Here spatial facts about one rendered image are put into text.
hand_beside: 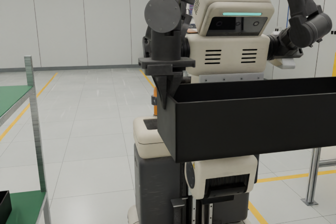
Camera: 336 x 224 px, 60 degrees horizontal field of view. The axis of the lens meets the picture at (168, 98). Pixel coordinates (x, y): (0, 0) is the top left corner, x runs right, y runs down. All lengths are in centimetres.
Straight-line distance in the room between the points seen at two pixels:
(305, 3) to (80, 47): 757
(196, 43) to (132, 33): 739
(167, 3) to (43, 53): 797
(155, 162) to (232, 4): 74
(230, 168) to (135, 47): 741
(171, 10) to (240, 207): 123
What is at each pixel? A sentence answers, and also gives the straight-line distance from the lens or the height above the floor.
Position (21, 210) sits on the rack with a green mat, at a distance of 172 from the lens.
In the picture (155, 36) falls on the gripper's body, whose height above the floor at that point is 123.
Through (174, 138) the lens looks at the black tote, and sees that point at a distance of 52.
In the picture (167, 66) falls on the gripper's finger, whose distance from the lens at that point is 54.
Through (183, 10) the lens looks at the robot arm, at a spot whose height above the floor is 129.
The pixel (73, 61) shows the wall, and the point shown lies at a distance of 832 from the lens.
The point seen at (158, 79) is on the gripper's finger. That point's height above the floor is 116.
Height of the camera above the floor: 126
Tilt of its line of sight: 15 degrees down
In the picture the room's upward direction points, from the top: straight up
